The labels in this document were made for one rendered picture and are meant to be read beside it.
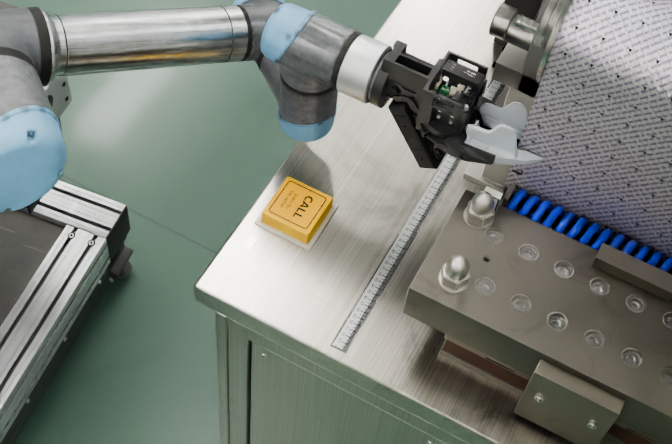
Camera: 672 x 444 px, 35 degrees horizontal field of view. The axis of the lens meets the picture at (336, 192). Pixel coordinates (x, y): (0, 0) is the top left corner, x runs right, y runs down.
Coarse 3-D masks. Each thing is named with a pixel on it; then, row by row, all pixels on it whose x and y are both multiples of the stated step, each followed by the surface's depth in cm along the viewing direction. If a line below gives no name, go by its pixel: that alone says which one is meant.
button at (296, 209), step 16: (288, 192) 140; (304, 192) 140; (320, 192) 140; (272, 208) 138; (288, 208) 138; (304, 208) 138; (320, 208) 138; (272, 224) 138; (288, 224) 137; (304, 224) 137; (320, 224) 139; (304, 240) 137
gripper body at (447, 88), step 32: (384, 64) 123; (416, 64) 123; (448, 64) 123; (480, 64) 123; (384, 96) 127; (416, 96) 125; (448, 96) 122; (480, 96) 125; (416, 128) 127; (448, 128) 125
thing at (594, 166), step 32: (544, 96) 116; (544, 128) 120; (576, 128) 118; (608, 128) 115; (544, 160) 124; (576, 160) 121; (608, 160) 119; (640, 160) 116; (544, 192) 128; (576, 192) 125; (608, 192) 123; (640, 192) 120; (608, 224) 127; (640, 224) 124
